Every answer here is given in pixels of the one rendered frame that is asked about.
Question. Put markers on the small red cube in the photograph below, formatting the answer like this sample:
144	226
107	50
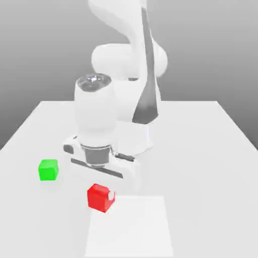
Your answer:
97	198

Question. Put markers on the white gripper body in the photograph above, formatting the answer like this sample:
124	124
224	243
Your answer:
129	171

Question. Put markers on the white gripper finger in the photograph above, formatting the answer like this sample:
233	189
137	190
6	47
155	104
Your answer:
111	195

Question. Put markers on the small green cube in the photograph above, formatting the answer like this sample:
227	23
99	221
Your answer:
48	170

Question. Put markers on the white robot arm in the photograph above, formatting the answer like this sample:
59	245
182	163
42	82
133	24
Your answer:
94	112

